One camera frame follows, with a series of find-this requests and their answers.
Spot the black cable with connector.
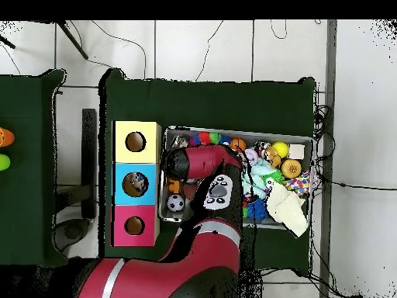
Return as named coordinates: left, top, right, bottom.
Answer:
left=312, top=173, right=397, bottom=191

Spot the black tripod leg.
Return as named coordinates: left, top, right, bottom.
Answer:
left=0, top=34, right=16, bottom=50
left=55, top=19, right=90, bottom=61

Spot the small orange basketball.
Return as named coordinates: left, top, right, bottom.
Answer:
left=229, top=137, right=247, bottom=153

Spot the dented printed drink can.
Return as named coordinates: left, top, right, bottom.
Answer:
left=170, top=136, right=189, bottom=149

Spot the black panel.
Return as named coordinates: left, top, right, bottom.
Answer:
left=81, top=108, right=98, bottom=220

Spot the cream muslin cloth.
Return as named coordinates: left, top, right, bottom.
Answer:
left=266, top=182, right=310, bottom=238

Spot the orange plastic object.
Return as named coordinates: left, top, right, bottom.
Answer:
left=0, top=126, right=16, bottom=148

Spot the blue spiky ball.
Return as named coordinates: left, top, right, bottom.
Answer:
left=247, top=198, right=269, bottom=222

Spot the small white baseball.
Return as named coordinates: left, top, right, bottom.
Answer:
left=244, top=148, right=259, bottom=165

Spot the dark green table cloth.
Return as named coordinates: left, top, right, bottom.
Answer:
left=0, top=68, right=73, bottom=269
left=98, top=68, right=317, bottom=277

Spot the grey round base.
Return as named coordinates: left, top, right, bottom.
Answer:
left=54, top=217, right=92, bottom=253

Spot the silver mesh bin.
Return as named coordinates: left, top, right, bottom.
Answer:
left=158, top=125, right=316, bottom=231

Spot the wooden box with three holes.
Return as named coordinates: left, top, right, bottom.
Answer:
left=110, top=120, right=162, bottom=248

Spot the thin black floor cable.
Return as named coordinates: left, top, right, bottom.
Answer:
left=91, top=19, right=147, bottom=78
left=195, top=19, right=224, bottom=82

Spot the yellow ball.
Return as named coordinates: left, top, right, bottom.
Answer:
left=271, top=141, right=290, bottom=159

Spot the light blue muslin cloth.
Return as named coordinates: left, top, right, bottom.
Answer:
left=241, top=161, right=277, bottom=199

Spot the small soccer ball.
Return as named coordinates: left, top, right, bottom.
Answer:
left=167, top=194, right=185, bottom=213

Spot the brown monkey plush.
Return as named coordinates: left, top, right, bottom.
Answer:
left=264, top=146, right=282, bottom=168

